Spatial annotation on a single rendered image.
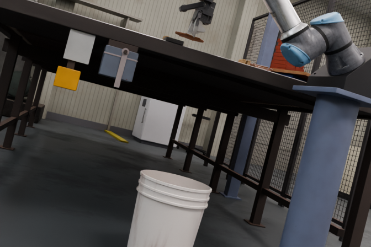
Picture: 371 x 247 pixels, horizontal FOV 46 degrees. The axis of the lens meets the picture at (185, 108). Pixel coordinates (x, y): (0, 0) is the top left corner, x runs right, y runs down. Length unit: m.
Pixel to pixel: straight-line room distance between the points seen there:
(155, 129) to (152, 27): 1.96
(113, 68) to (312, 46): 0.78
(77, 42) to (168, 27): 6.47
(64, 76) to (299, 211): 1.06
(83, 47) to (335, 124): 1.03
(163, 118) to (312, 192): 5.67
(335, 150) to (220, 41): 6.96
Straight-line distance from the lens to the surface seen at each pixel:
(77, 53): 1.80
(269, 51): 4.15
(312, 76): 1.95
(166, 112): 7.31
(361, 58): 1.85
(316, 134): 1.80
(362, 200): 2.30
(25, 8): 1.82
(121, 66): 1.77
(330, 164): 1.79
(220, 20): 8.65
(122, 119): 7.99
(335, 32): 1.79
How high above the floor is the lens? 0.64
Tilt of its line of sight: 1 degrees up
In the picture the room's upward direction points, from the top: 14 degrees clockwise
